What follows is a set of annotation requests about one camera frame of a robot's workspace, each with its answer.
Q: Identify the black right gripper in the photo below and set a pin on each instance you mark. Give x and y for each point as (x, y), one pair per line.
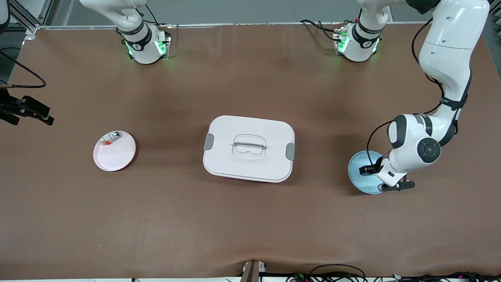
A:
(11, 106)

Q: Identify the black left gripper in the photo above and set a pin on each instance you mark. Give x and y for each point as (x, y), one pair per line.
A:
(372, 169)

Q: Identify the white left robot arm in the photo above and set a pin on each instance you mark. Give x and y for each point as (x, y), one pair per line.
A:
(446, 58)

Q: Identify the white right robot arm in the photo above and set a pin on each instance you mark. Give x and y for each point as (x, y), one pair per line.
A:
(145, 51)

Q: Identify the light blue round plate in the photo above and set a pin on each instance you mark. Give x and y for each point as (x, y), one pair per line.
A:
(358, 182)

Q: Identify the pink round plate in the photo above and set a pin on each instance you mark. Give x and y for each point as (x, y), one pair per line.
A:
(115, 158)

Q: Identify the white lidded storage box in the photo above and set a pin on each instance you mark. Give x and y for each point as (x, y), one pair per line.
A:
(250, 164)

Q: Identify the brown table mat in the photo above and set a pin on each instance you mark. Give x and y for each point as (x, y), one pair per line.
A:
(250, 219)

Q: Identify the aluminium frame post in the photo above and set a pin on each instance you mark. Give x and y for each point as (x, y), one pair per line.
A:
(31, 29)

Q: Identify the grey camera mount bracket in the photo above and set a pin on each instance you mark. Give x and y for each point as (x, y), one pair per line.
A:
(252, 272)

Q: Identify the silver table edge rail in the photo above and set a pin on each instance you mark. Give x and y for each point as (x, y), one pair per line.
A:
(254, 24)

